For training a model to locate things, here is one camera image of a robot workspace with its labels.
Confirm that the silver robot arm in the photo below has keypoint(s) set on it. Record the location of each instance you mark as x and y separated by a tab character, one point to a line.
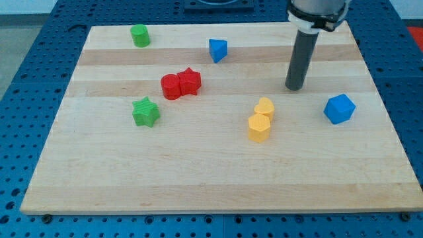
313	16

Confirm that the blue cube block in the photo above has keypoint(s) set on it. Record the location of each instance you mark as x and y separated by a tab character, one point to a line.
339	109

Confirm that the wooden board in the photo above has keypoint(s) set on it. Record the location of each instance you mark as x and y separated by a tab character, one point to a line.
198	158

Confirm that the red star block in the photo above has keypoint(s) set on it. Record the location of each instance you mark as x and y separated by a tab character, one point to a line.
190	81

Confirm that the yellow hexagon block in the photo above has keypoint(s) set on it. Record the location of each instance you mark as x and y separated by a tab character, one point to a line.
259	128

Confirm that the red cylinder block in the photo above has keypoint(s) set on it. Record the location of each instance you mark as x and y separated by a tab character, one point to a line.
170	85

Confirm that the yellow heart block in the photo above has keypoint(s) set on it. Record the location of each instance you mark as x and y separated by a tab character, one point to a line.
265	107

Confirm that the green star block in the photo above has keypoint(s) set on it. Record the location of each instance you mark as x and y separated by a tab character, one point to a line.
145	112

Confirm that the blue triangular prism block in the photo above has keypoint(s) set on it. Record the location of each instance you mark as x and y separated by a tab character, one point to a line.
217	49

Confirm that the green cylinder block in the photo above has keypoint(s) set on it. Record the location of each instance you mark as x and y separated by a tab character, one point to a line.
140	35

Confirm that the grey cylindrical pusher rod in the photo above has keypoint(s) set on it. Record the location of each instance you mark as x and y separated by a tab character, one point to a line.
300	60

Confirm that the red object at edge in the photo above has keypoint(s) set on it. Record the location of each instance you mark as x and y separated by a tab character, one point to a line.
417	34

